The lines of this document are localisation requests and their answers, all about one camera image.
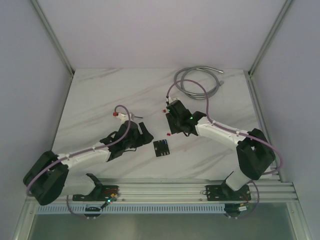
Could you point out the slotted grey cable duct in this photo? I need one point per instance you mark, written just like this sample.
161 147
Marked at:
132 208

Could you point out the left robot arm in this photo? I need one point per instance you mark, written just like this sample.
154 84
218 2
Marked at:
57 175

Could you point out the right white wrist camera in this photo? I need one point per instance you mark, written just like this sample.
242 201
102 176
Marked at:
170 100

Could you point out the red handled screwdriver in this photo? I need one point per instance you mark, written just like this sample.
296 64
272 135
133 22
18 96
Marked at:
115 114

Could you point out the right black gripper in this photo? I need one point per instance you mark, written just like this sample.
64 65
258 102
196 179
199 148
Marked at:
173 129

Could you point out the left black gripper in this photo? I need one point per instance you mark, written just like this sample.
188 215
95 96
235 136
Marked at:
139 136

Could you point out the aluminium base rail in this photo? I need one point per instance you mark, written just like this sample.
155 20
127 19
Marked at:
183 191

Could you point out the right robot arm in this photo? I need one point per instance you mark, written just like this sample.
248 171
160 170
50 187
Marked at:
254 153

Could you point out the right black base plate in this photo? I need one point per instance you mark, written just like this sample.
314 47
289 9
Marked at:
223 193

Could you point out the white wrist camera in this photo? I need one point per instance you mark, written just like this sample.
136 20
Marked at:
124 117
170 100

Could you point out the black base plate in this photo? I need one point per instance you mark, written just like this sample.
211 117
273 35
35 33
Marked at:
98 194
223 193

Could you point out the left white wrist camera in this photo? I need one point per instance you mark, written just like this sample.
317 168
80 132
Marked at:
124 117

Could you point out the black fuse box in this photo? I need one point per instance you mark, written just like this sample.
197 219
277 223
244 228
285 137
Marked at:
161 148

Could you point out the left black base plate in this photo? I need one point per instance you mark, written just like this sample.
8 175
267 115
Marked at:
98 194

